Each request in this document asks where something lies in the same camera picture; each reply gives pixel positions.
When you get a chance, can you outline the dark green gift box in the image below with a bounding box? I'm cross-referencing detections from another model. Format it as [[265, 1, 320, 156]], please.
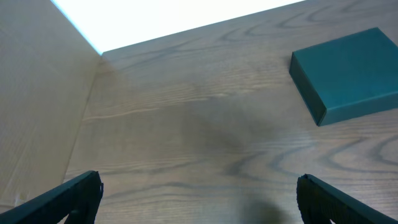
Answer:
[[289, 27, 397, 126]]

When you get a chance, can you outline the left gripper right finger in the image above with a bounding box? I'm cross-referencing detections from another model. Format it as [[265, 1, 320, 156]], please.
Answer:
[[296, 174, 397, 224]]

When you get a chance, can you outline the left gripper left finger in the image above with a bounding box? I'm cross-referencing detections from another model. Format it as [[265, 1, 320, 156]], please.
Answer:
[[1, 170, 104, 224]]

